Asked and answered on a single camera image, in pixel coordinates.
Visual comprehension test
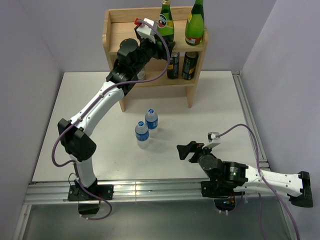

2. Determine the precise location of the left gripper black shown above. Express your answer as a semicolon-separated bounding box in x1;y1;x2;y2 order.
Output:
133;28;174;74

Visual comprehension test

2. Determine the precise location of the green glass bottle front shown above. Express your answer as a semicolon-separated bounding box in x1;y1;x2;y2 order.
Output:
157;0;175;42

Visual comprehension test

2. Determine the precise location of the green glass bottle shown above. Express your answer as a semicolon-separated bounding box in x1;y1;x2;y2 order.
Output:
157;0;175;42
185;0;205;46

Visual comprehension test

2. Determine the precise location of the dark beverage can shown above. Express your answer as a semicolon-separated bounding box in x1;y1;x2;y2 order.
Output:
181;51;199;80
167;52;180;79

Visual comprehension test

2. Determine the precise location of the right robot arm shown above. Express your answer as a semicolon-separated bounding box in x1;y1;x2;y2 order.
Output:
176;140;313;208

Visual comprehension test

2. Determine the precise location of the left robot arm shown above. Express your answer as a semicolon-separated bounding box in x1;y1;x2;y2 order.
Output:
57;37;176;200

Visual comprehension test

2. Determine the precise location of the wooden two-tier shelf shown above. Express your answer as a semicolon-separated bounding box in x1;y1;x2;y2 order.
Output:
102;6;209;108

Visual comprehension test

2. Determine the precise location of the clear glass bottle right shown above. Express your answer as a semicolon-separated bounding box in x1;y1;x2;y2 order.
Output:
137;67;146;81

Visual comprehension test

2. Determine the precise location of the water bottle blue label rear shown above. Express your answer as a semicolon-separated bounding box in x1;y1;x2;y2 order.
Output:
144;108;159;138

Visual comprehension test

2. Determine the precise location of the water bottle blue label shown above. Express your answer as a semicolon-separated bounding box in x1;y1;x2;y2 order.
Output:
144;108;159;138
135;121;149;149

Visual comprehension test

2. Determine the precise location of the water bottle blue label front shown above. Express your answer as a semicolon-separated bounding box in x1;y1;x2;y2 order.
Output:
135;121;149;149

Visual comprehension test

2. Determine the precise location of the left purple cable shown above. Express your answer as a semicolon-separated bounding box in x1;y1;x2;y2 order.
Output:
51;19;170;221

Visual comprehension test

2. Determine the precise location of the purple cable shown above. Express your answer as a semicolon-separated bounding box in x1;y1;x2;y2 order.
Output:
213;123;301;240
51;19;170;221

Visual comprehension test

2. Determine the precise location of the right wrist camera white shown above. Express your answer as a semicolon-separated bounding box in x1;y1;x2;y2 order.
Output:
203;132;221;149

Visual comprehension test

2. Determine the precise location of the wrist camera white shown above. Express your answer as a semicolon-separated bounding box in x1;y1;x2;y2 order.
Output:
134;18;158;44
203;132;221;149

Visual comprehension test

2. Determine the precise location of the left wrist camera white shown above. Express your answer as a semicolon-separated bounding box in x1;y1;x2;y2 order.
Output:
134;18;158;44

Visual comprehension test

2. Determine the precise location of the aluminium front rail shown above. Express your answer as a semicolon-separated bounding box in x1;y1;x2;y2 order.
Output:
23;177;286;205

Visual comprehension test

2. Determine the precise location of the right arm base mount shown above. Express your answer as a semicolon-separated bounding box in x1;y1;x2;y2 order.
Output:
200;180;245;216

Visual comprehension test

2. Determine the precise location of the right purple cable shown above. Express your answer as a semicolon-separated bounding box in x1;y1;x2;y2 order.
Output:
213;123;301;240

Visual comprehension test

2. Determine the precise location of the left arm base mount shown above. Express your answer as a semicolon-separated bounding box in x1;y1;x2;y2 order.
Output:
67;181;114;220

